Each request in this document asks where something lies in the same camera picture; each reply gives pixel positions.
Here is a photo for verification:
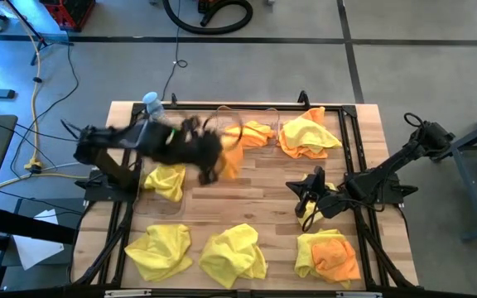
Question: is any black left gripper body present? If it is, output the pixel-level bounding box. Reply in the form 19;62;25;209
180;119;223;171

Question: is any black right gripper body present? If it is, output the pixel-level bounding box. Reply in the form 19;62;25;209
295;166;326;219

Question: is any orange microfiber towel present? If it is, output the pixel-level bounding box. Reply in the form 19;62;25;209
223;119;276;149
219;138;244;181
311;238;362;284
278;106;330;161

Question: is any clear plastic basket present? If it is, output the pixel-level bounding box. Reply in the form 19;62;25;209
132;159;188;219
213;105;283;152

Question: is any white paper sheet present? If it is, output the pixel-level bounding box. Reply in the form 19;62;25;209
12;208;65;272

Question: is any red and black toolbox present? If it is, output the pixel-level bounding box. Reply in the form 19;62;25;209
39;0;97;33

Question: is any black aluminium table frame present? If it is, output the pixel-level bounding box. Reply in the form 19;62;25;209
70;93;420;298

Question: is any thin black floor cable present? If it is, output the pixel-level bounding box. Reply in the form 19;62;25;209
160;0;189;103

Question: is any silver bracket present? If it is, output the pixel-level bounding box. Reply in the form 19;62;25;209
335;291;383;298
104;289;152;298

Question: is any black vacuum hose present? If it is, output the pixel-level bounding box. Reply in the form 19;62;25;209
161;0;254;36

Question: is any blue-grey table frame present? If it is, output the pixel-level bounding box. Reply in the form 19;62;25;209
428;103;477;242

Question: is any yellow extension cable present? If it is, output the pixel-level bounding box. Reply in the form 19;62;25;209
0;0;90;191

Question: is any black desk frame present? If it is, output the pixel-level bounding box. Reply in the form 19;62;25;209
0;197;89;298

